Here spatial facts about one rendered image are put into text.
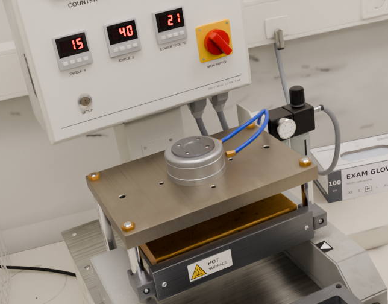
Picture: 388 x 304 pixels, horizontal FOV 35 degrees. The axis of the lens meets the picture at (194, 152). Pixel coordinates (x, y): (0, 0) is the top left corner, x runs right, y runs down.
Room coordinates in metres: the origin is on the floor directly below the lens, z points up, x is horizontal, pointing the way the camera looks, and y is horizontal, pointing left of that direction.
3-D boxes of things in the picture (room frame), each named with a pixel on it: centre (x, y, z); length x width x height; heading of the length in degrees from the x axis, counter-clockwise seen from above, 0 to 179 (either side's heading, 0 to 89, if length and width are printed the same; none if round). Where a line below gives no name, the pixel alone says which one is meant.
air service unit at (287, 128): (0.93, -0.16, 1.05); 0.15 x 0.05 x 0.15; 110
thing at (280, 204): (0.74, -0.01, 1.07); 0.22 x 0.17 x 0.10; 110
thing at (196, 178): (0.77, -0.01, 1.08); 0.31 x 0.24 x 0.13; 110
